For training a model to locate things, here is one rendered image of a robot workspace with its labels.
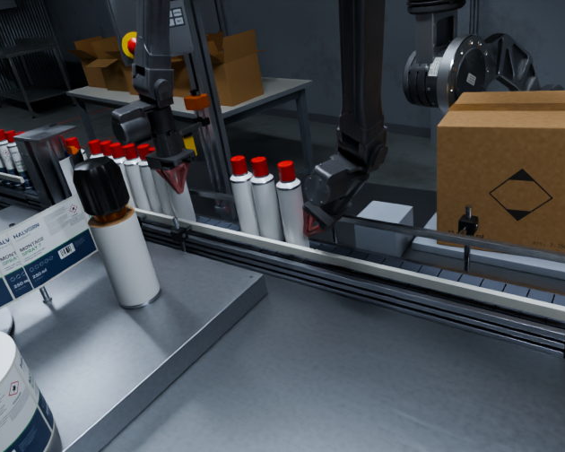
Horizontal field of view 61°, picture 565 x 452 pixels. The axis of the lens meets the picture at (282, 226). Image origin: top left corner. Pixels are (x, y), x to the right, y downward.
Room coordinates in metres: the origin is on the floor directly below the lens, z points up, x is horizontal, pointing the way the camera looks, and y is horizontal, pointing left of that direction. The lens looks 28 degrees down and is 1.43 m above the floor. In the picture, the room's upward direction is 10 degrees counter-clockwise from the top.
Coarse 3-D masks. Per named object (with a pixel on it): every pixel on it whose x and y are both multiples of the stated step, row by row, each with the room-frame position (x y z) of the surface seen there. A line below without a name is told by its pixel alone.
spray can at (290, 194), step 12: (288, 168) 0.90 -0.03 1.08; (288, 180) 0.90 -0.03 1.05; (288, 192) 0.89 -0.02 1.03; (300, 192) 0.90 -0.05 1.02; (288, 204) 0.89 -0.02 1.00; (300, 204) 0.90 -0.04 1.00; (288, 216) 0.89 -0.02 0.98; (300, 216) 0.89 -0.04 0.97; (288, 228) 0.89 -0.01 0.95; (300, 228) 0.89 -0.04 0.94; (288, 240) 0.90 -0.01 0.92; (300, 240) 0.89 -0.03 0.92
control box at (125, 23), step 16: (112, 0) 1.17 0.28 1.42; (128, 0) 1.18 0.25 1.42; (176, 0) 1.20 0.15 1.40; (112, 16) 1.17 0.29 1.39; (128, 16) 1.18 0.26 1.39; (128, 32) 1.17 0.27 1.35; (176, 32) 1.20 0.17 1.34; (176, 48) 1.20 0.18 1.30; (192, 48) 1.21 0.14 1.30; (128, 64) 1.17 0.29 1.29
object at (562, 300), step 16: (32, 192) 1.59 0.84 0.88; (160, 224) 1.16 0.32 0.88; (208, 224) 1.11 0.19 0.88; (224, 224) 1.10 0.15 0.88; (224, 240) 1.01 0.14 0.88; (288, 256) 0.89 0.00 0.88; (352, 256) 0.85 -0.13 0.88; (368, 256) 0.84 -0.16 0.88; (384, 256) 0.83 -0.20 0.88; (352, 272) 0.79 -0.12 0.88; (416, 272) 0.76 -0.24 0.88; (432, 272) 0.75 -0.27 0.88; (448, 272) 0.74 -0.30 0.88; (416, 288) 0.71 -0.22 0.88; (496, 288) 0.67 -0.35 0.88; (512, 288) 0.66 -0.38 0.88; (528, 288) 0.65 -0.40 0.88; (480, 304) 0.63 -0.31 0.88; (560, 304) 0.60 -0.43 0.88; (528, 320) 0.58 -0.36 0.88; (544, 320) 0.57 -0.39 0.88; (560, 320) 0.57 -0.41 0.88
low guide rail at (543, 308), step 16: (192, 224) 1.06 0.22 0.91; (240, 240) 0.96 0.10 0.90; (256, 240) 0.93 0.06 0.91; (272, 240) 0.91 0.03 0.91; (304, 256) 0.85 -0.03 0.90; (320, 256) 0.82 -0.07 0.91; (336, 256) 0.80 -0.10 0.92; (368, 272) 0.76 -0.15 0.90; (384, 272) 0.74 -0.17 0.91; (400, 272) 0.72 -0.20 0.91; (432, 288) 0.68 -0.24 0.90; (448, 288) 0.66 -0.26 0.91; (464, 288) 0.64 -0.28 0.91; (480, 288) 0.63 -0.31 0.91; (496, 304) 0.61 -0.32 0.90; (512, 304) 0.59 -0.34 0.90; (528, 304) 0.58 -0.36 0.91; (544, 304) 0.57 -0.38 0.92
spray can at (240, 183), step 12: (240, 156) 1.00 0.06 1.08; (240, 168) 0.98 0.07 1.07; (240, 180) 0.97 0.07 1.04; (240, 192) 0.97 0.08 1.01; (252, 192) 0.98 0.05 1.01; (240, 204) 0.97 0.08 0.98; (252, 204) 0.97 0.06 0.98; (240, 216) 0.98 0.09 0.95; (252, 216) 0.97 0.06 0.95; (240, 228) 0.99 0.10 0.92; (252, 228) 0.97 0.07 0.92
